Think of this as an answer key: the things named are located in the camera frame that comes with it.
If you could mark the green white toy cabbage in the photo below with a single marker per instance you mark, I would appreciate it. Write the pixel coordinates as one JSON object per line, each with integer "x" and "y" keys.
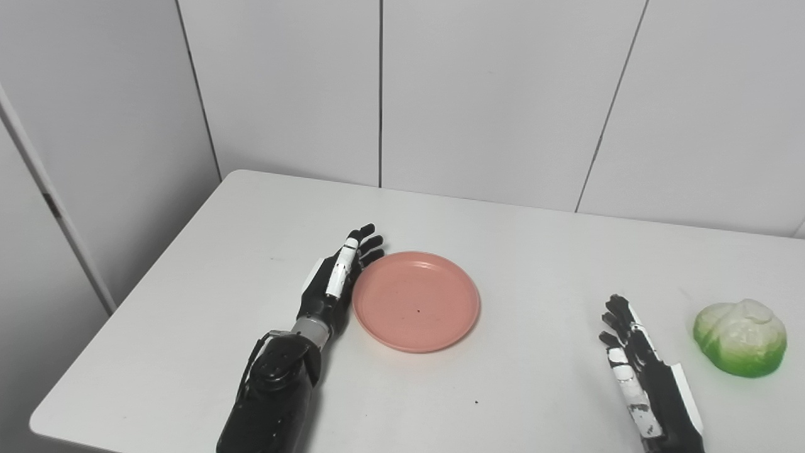
{"x": 741, "y": 338}

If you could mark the pink round plate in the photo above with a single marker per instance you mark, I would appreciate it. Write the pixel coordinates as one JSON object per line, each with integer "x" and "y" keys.
{"x": 416, "y": 301}

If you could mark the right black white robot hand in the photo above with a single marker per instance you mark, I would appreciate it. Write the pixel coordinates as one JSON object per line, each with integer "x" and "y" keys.
{"x": 648, "y": 390}

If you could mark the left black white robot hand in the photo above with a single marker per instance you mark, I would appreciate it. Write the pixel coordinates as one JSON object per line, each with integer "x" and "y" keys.
{"x": 333, "y": 283}

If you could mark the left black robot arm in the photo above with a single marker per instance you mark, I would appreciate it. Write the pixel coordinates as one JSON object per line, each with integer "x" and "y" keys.
{"x": 277, "y": 390}

